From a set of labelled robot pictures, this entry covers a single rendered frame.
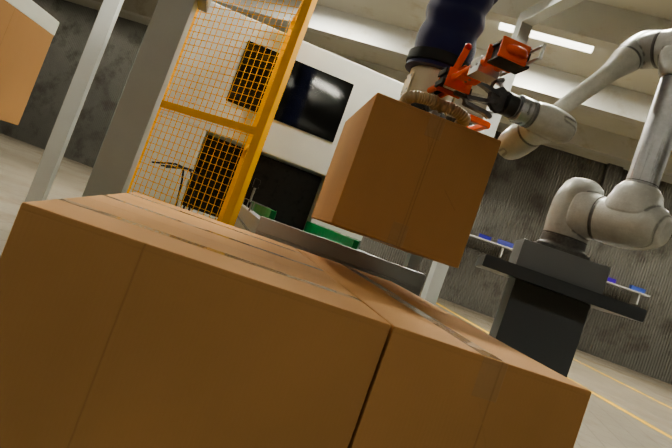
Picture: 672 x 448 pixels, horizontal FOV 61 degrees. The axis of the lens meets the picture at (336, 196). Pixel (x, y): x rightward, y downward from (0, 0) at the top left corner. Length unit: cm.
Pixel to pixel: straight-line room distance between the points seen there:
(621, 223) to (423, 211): 68
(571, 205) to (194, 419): 153
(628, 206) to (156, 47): 212
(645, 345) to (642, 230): 1189
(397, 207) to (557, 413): 76
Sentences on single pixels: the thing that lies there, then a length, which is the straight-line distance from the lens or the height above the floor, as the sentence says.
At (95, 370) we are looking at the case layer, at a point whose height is 34.
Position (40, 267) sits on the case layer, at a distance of 95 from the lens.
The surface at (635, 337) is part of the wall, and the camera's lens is 1382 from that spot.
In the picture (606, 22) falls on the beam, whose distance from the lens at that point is 720.
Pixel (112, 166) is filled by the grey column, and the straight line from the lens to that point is 289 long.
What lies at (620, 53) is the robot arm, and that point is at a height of 155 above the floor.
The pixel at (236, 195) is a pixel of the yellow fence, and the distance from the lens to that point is 294.
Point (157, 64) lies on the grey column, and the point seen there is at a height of 110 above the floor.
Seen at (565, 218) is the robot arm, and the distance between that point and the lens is 214.
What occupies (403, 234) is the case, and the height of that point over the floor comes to 71.
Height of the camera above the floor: 66
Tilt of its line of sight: 3 degrees up
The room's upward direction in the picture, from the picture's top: 20 degrees clockwise
